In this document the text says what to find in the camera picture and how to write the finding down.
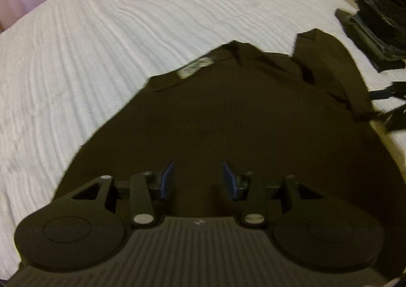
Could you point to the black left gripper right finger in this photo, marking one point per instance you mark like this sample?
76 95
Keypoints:
247 190

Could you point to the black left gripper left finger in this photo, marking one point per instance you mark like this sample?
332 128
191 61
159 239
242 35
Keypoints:
149 194

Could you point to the dark brown long-sleeve shirt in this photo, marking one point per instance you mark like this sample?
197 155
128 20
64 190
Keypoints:
305 115

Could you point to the stack of dark folded clothes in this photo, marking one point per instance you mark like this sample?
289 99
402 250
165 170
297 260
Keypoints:
378 30

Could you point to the white ribbed bed cover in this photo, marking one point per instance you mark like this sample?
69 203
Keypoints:
69 65

